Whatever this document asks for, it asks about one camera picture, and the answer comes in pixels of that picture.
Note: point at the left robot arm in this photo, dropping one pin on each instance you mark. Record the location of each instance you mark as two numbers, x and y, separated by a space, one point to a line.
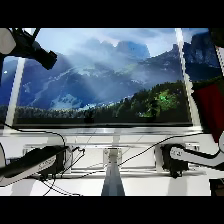
30 163

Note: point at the silver frame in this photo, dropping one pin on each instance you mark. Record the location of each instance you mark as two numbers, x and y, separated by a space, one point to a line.
113 181

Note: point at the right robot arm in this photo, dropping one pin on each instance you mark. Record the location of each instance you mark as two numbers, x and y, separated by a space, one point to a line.
196 158

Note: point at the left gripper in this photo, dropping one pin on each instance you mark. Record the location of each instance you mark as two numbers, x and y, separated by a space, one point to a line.
46 58

